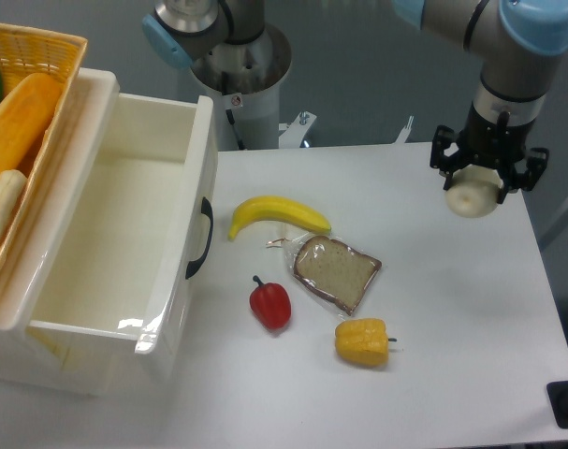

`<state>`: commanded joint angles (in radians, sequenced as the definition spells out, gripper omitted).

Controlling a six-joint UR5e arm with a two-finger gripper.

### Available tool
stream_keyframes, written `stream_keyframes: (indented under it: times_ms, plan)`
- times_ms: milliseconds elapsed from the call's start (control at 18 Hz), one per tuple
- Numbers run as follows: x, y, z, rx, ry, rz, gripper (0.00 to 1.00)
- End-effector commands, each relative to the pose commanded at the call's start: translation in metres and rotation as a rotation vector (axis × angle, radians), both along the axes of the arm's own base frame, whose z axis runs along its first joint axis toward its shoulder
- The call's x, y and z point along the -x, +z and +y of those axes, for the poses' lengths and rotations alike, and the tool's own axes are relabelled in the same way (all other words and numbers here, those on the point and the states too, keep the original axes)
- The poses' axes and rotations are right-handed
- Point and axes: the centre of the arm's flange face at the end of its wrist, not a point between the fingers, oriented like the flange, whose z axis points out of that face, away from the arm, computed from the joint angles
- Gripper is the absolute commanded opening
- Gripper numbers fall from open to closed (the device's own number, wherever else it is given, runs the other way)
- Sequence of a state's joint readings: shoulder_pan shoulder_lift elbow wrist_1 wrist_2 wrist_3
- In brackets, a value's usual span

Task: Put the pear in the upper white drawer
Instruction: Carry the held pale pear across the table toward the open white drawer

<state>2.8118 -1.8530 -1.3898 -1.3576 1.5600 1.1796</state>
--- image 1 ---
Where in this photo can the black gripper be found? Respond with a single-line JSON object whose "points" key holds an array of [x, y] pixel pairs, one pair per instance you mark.
{"points": [[491, 144]]}

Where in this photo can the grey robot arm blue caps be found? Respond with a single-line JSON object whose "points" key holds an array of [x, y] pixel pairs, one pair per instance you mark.
{"points": [[520, 42]]}

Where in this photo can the white upper drawer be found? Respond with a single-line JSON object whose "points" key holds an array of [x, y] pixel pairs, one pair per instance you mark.
{"points": [[119, 276]]}

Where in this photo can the white drawer cabinet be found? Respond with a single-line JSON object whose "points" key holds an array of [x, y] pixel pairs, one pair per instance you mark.
{"points": [[27, 355]]}

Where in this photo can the bread slice in plastic bag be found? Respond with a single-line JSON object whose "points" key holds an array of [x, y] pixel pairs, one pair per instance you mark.
{"points": [[330, 269]]}

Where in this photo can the yellow bell pepper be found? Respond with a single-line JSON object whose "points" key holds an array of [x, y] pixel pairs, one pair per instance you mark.
{"points": [[363, 342]]}

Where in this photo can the yellow banana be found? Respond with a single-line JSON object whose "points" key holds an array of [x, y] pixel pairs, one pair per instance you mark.
{"points": [[279, 209]]}

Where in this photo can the red bell pepper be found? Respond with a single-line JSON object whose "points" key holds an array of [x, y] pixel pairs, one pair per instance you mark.
{"points": [[270, 304]]}

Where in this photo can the yellow wicker basket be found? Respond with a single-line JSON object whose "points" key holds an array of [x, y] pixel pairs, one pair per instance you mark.
{"points": [[25, 51]]}

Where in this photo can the orange baguette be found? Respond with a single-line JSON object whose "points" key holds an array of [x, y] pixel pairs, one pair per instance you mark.
{"points": [[25, 113]]}

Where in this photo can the cream peanut shaped toy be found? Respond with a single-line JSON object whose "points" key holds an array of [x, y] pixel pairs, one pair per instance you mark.
{"points": [[12, 183]]}

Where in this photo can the white table bracket right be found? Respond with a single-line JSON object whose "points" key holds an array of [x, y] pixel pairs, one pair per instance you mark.
{"points": [[406, 130]]}

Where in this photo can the white table bracket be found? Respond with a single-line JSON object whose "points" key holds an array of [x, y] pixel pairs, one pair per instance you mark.
{"points": [[295, 134], [406, 130]]}

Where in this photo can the white table bracket left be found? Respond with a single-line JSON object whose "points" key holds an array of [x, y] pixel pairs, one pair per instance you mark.
{"points": [[295, 134]]}

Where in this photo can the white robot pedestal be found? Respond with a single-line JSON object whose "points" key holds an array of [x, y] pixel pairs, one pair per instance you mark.
{"points": [[243, 82]]}

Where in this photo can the black drawer handle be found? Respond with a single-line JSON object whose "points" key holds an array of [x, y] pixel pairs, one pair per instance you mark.
{"points": [[204, 239]]}

